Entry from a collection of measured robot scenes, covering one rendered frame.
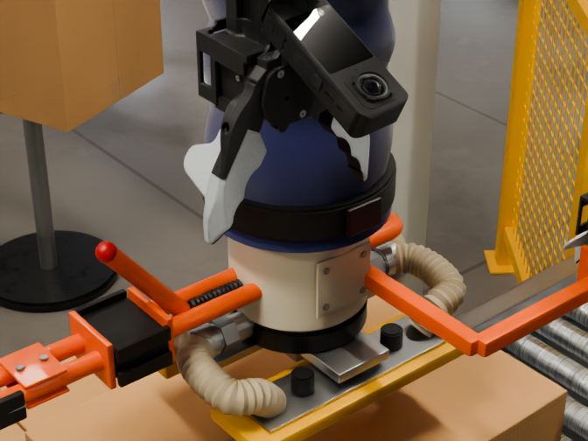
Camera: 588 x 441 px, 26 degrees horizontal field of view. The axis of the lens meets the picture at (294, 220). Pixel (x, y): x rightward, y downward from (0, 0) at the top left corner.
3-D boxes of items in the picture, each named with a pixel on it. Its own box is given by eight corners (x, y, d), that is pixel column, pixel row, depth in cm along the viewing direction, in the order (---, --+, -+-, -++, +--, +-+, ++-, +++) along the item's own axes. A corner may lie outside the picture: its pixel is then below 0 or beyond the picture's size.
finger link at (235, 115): (238, 183, 93) (291, 77, 92) (252, 192, 92) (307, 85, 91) (193, 165, 90) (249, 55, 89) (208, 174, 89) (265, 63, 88)
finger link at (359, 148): (346, 131, 105) (295, 65, 98) (395, 157, 101) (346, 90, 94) (322, 160, 104) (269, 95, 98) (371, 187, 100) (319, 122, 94)
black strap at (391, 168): (311, 130, 163) (312, 101, 161) (438, 201, 147) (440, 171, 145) (164, 185, 151) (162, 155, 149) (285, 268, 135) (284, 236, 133)
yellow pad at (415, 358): (421, 313, 167) (423, 282, 164) (476, 349, 160) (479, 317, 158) (209, 419, 149) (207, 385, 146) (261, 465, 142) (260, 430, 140)
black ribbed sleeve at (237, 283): (234, 289, 151) (234, 276, 150) (244, 295, 149) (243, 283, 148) (186, 310, 147) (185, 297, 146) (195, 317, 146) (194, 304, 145)
